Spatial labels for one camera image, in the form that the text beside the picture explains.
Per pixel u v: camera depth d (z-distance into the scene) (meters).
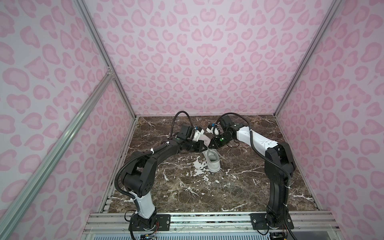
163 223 0.74
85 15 0.71
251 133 0.62
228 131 0.70
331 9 0.70
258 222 0.73
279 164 0.52
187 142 0.77
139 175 0.48
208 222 0.75
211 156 0.90
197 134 0.84
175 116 0.75
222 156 0.98
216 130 0.84
